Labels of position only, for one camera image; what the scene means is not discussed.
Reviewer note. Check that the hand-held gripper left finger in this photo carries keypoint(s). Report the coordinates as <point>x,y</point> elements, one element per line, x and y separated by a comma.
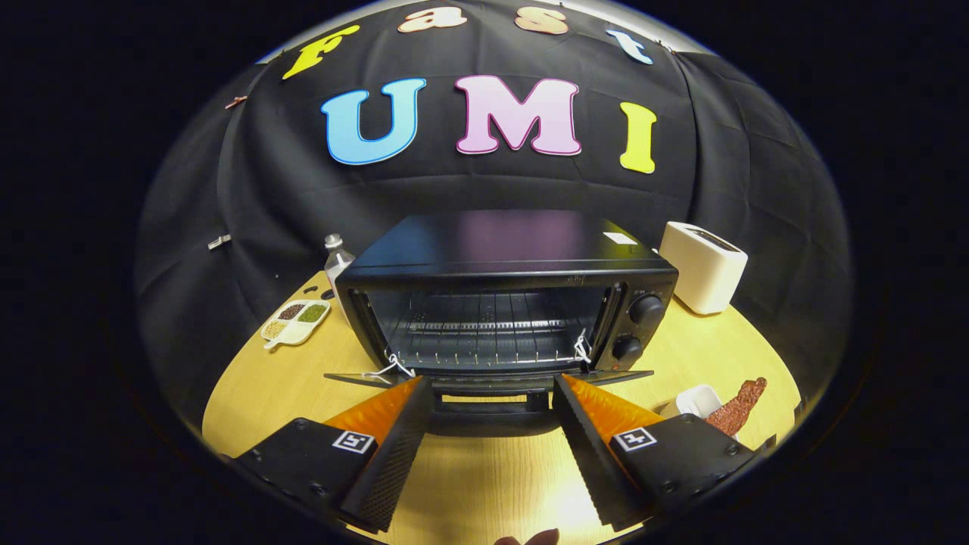
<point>394,462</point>

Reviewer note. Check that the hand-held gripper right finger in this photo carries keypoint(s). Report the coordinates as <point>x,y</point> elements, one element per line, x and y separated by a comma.
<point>594,462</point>

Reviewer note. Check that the brown meat piece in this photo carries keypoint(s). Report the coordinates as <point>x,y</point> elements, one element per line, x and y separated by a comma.
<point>738,409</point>

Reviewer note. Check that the black toaster oven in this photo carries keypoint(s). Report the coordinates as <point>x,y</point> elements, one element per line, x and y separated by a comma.
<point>500,246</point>

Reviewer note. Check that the white toaster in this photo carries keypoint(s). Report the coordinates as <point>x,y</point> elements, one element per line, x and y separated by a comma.
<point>704,269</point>

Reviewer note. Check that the white rectangular tray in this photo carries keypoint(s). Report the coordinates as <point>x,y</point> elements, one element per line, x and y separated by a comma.
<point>696,400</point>

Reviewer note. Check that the white divided spice dish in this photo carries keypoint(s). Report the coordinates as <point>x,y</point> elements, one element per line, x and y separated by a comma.
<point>295,322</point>

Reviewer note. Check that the clear plastic bottle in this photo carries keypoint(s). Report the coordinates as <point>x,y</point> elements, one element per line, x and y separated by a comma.
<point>338,261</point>

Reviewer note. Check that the silver clip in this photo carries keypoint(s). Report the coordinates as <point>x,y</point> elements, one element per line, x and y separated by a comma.
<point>219,242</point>

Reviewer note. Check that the black backdrop cloth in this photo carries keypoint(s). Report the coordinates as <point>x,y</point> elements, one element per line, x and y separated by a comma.
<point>227,189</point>

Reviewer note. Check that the pink clip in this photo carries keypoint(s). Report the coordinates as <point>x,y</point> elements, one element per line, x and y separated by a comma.
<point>236,101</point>

